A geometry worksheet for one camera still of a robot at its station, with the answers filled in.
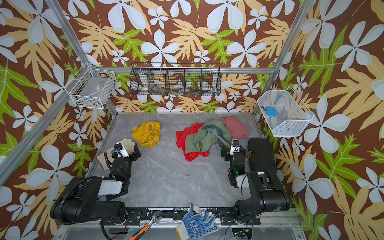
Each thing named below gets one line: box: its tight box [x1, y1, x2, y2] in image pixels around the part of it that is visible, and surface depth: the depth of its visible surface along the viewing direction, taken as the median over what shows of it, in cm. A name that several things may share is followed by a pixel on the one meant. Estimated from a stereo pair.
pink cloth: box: [217, 116, 249, 140], surface depth 106 cm
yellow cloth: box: [131, 121, 161, 148], surface depth 101 cm
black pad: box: [248, 137, 276, 172], surface depth 93 cm
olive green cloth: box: [184, 119, 232, 154], surface depth 95 cm
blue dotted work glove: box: [175, 203, 219, 240], surface depth 73 cm
